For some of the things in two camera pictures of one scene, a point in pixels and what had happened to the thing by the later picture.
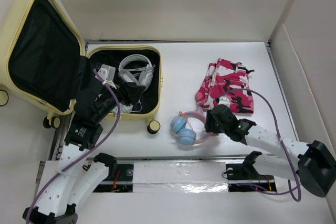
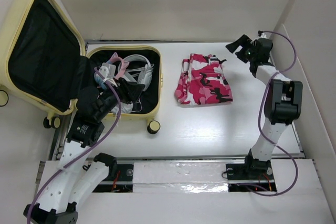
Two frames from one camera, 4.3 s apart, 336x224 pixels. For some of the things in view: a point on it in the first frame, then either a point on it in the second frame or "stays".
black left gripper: [129, 93] stays
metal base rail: [229, 174] stays
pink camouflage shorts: [221, 76] to [202, 81]
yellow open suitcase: [41, 54] stays
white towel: [123, 108] stays
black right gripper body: [212, 126] to [251, 55]
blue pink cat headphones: [178, 127] to [101, 82]
